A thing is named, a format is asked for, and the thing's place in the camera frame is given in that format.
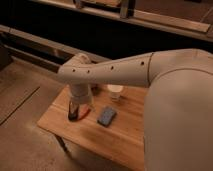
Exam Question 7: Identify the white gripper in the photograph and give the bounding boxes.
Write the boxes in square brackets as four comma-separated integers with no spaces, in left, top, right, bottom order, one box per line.
[69,84,93,110]

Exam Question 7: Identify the black eraser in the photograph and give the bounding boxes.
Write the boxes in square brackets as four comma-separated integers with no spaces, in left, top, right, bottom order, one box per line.
[68,102,79,121]

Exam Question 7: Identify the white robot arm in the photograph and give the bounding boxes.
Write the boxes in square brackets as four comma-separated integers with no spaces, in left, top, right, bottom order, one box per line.
[58,49,213,171]

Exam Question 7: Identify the white ceramic cup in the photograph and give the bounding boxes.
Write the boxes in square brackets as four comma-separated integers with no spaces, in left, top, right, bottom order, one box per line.
[107,84,123,101]

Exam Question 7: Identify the red chili pepper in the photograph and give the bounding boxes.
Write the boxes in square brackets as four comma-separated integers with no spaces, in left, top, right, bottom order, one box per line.
[78,107,91,120]

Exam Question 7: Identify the blue sponge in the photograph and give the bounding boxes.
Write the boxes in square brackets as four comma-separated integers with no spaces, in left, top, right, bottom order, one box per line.
[97,106,117,127]

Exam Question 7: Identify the wooden table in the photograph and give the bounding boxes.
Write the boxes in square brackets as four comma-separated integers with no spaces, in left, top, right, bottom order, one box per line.
[37,86,147,171]

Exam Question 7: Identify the wooden shelf rail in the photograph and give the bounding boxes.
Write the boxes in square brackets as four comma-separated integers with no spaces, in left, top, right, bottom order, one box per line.
[32,0,213,42]

